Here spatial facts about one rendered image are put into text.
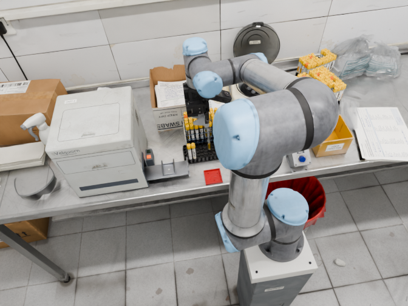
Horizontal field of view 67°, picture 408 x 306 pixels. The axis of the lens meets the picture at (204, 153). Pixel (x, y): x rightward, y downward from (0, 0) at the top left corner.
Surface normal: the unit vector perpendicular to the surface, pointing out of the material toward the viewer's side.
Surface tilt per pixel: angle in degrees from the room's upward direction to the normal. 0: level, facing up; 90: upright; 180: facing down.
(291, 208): 9
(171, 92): 1
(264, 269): 5
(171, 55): 90
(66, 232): 0
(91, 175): 90
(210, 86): 90
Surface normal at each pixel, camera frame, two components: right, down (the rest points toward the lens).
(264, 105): -0.01, -0.54
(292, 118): 0.13, -0.06
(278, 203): 0.06, -0.70
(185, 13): 0.15, 0.77
